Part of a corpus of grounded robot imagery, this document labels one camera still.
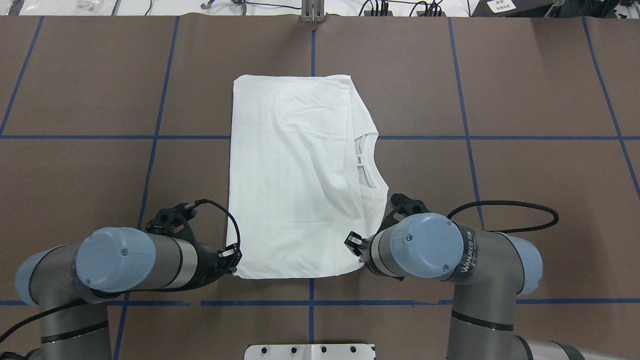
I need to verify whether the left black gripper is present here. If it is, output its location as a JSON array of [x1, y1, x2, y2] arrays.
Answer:
[[190, 243, 243, 290]]

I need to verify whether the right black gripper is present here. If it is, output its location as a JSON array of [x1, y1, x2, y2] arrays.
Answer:
[[343, 231, 386, 277]]

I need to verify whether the white long-sleeve printed shirt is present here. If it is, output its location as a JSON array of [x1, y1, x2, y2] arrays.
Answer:
[[228, 74, 389, 280]]

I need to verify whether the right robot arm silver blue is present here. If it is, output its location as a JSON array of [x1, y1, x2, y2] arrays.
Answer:
[[344, 212, 618, 360]]

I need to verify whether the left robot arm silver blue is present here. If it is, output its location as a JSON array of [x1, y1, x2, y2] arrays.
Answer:
[[1, 227, 242, 360]]

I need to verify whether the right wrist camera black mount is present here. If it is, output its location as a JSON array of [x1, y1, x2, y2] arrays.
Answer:
[[379, 193, 429, 230]]

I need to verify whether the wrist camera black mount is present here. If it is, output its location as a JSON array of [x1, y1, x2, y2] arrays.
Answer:
[[379, 193, 429, 230], [145, 202, 198, 242]]

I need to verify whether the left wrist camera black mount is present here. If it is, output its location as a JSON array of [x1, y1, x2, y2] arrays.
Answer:
[[145, 202, 198, 242]]

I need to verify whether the white pedestal base plate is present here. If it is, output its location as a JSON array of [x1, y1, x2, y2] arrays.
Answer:
[[244, 343, 377, 360]]

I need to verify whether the aluminium frame post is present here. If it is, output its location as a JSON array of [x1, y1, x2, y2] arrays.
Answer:
[[301, 0, 326, 24]]

